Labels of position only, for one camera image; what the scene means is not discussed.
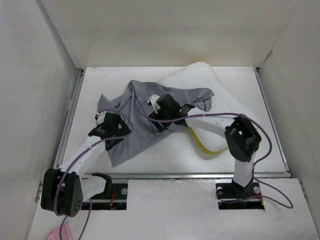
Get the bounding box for grey pillowcase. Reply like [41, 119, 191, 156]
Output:
[97, 80, 215, 167]

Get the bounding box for white pillow yellow edge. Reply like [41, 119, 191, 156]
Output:
[157, 62, 235, 155]

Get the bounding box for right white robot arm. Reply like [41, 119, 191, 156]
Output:
[147, 94, 262, 197]

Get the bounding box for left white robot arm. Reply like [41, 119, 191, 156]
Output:
[40, 110, 133, 217]

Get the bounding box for pink cloth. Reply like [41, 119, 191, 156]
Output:
[46, 222, 73, 240]

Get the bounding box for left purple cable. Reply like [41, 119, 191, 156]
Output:
[53, 109, 135, 240]

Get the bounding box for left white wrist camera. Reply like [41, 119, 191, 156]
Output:
[94, 111, 107, 126]

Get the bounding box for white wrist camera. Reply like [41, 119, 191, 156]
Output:
[147, 94, 160, 109]
[94, 111, 107, 126]

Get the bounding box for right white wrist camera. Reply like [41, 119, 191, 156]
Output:
[147, 94, 160, 109]

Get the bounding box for metal rail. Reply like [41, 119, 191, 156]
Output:
[77, 171, 292, 180]

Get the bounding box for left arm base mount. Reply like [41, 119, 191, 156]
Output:
[81, 173, 129, 211]

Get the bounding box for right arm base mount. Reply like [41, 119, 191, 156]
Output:
[215, 182, 265, 210]

